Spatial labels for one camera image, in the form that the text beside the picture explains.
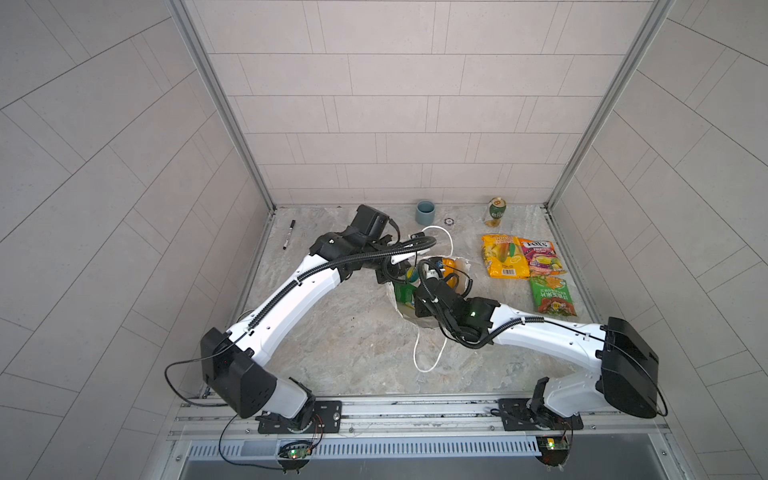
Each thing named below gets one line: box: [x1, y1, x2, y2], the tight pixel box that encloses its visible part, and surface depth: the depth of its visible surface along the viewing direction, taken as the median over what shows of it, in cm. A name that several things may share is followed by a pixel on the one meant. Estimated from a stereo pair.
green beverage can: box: [489, 197, 507, 219], surface depth 107 cm
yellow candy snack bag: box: [481, 234, 531, 279], surface depth 98 cm
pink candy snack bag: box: [518, 238, 567, 277], surface depth 101 cm
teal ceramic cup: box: [415, 200, 436, 226], surface depth 113 cm
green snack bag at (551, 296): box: [530, 275, 577, 317], surface depth 91 cm
